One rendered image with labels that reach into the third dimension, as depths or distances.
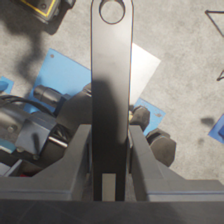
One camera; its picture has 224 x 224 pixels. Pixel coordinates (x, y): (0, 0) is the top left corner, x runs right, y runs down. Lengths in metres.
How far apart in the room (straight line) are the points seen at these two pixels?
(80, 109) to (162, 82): 1.18
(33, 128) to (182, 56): 1.46
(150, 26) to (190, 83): 0.67
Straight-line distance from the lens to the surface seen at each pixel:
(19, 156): 0.72
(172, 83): 1.73
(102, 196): 0.17
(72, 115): 0.66
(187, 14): 1.81
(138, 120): 1.16
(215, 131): 2.07
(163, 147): 0.73
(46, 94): 1.18
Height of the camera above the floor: 1.61
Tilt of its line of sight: 74 degrees down
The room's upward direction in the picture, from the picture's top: 178 degrees clockwise
